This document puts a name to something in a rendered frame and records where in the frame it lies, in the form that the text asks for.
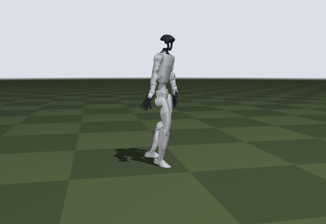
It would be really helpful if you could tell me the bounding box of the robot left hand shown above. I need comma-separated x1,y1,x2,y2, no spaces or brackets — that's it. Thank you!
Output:
172,91,178,108

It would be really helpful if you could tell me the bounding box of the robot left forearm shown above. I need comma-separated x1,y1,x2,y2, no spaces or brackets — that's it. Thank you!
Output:
169,78,177,95

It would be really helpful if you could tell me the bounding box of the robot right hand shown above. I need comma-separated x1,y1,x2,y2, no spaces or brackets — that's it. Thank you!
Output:
140,93,153,110

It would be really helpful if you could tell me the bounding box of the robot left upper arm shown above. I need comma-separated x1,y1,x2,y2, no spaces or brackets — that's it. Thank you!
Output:
170,56,175,79

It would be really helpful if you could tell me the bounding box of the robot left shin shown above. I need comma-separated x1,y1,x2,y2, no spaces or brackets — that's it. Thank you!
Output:
150,128,159,153

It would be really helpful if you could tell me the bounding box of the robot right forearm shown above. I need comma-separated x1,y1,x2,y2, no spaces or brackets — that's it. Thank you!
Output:
147,74,157,99

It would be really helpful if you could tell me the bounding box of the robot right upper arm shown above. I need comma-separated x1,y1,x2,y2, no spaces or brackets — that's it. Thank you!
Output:
151,54,164,81

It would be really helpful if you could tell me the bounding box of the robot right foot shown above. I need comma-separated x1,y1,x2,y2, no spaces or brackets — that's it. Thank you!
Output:
153,157,171,167

